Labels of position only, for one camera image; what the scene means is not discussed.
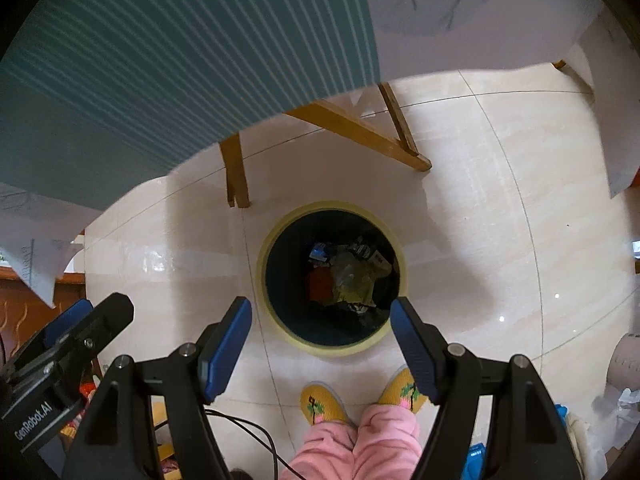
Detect brown wooden door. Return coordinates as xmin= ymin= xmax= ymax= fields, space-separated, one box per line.
xmin=0 ymin=266 xmax=87 ymax=361

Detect person's left yellow slipper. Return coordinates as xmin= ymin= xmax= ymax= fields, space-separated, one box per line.
xmin=300 ymin=381 xmax=351 ymax=426

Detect blue plastic item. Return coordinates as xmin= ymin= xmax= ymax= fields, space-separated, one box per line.
xmin=462 ymin=405 xmax=569 ymax=480

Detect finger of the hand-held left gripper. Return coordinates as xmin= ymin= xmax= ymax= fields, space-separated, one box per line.
xmin=42 ymin=299 xmax=95 ymax=348
xmin=7 ymin=292 xmax=136 ymax=378

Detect black cable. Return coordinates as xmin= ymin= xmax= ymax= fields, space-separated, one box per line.
xmin=205 ymin=408 xmax=301 ymax=480

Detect person's yellow slipper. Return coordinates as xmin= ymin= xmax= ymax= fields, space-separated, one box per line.
xmin=300 ymin=381 xmax=351 ymax=426
xmin=377 ymin=366 xmax=426 ymax=415

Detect white plastic bag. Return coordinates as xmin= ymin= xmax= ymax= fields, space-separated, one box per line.
xmin=592 ymin=387 xmax=640 ymax=453

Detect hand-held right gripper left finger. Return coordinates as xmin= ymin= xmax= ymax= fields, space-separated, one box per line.
xmin=62 ymin=296 xmax=253 ymax=480

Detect person's right yellow slipper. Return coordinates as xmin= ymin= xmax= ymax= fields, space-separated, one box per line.
xmin=377 ymin=366 xmax=426 ymax=415

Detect black trash bin yellow rim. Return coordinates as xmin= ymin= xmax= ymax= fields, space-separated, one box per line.
xmin=256 ymin=200 xmax=407 ymax=358

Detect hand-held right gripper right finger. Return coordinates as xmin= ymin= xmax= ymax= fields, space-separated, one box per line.
xmin=389 ymin=297 xmax=586 ymax=480

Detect white perforated container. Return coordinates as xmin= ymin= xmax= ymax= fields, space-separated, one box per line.
xmin=606 ymin=332 xmax=640 ymax=396

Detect person's right leg pink pants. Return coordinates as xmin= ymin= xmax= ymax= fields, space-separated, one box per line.
xmin=352 ymin=402 xmax=421 ymax=480

